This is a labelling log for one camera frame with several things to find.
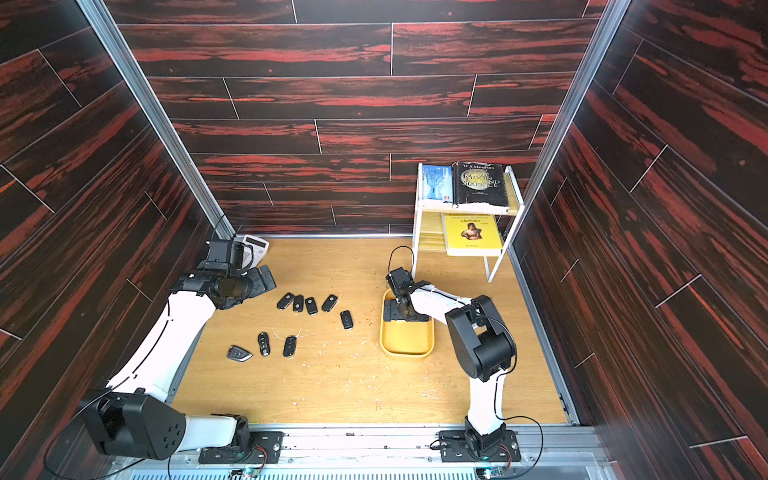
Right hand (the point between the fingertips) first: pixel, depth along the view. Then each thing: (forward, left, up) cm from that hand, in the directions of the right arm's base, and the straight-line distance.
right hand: (408, 311), depth 99 cm
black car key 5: (-5, +20, +2) cm, 21 cm away
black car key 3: (0, +33, +1) cm, 33 cm away
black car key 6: (-15, +37, +1) cm, 40 cm away
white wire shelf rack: (+22, -11, +17) cm, 30 cm away
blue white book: (+24, -7, +34) cm, 42 cm away
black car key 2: (+1, +38, +1) cm, 38 cm away
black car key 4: (+1, +27, +1) cm, 27 cm away
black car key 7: (-14, +45, +2) cm, 47 cm away
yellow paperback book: (+18, -20, +19) cm, 33 cm away
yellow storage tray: (-12, +1, +3) cm, 12 cm away
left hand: (-5, +42, +21) cm, 47 cm away
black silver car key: (-18, +51, +2) cm, 55 cm away
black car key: (+1, +42, +1) cm, 43 cm away
